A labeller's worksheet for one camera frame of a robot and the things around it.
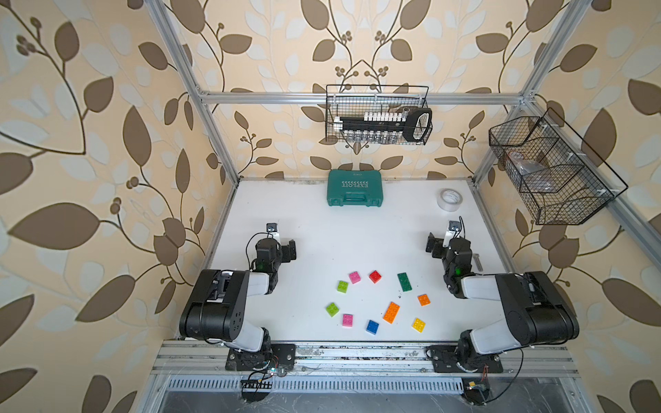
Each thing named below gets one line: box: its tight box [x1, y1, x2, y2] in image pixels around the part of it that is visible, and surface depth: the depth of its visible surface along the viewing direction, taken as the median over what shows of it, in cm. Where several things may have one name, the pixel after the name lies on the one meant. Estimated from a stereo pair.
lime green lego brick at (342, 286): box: [336, 280, 349, 294], surface depth 89 cm
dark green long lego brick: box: [396, 271, 413, 292], surface depth 91 cm
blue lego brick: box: [365, 319, 380, 335], surface depth 80 cm
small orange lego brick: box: [417, 293, 432, 307], surface depth 87 cm
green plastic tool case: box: [327, 169, 384, 208], surface depth 114 cm
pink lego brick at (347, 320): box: [341, 314, 354, 327], surface depth 82 cm
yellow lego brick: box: [411, 317, 427, 333], surface depth 82 cm
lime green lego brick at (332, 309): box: [325, 302, 340, 318], surface depth 84 cm
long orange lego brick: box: [382, 301, 401, 325], surface depth 84 cm
